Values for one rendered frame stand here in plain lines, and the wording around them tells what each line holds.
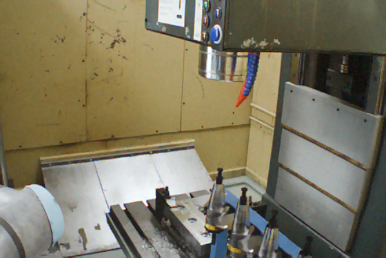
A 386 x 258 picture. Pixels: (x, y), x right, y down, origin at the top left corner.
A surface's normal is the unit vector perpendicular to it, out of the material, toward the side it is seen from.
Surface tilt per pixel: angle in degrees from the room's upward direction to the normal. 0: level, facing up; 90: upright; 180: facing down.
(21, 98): 90
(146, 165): 24
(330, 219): 90
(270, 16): 90
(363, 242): 90
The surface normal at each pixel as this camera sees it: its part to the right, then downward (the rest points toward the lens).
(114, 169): 0.23, -0.74
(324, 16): 0.44, 0.31
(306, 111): -0.90, 0.10
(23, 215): 0.57, -0.69
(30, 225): 0.78, -0.43
